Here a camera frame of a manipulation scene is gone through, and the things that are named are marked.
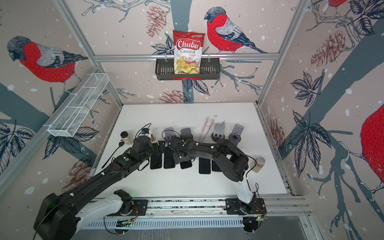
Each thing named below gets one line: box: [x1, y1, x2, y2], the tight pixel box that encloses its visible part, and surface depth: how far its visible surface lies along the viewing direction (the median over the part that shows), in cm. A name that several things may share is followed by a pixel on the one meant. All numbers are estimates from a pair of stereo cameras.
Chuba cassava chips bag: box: [173, 30, 205, 75], surface depth 86 cm
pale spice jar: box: [120, 131, 134, 146], surface depth 94 cm
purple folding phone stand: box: [164, 127, 175, 142], surface depth 97 cm
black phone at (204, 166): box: [199, 157, 211, 174], surface depth 90 cm
